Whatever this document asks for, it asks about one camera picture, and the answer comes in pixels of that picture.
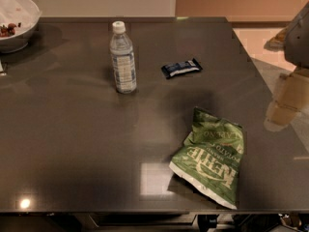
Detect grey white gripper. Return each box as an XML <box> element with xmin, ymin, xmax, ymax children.
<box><xmin>264</xmin><ymin>2</ymin><xmax>309</xmax><ymax>131</ymax></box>

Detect clear plastic water bottle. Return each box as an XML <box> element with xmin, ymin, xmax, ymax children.
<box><xmin>110</xmin><ymin>21</ymin><xmax>137</xmax><ymax>94</ymax></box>

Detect green jalapeno chip bag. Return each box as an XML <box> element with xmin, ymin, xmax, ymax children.
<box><xmin>169</xmin><ymin>107</ymin><xmax>244</xmax><ymax>209</ymax></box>

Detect dark blue snack bar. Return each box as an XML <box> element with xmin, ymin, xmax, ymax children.
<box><xmin>161</xmin><ymin>58</ymin><xmax>203</xmax><ymax>79</ymax></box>

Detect white bowl with fruit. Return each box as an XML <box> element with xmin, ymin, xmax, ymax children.
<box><xmin>0</xmin><ymin>0</ymin><xmax>42</xmax><ymax>53</ymax></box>

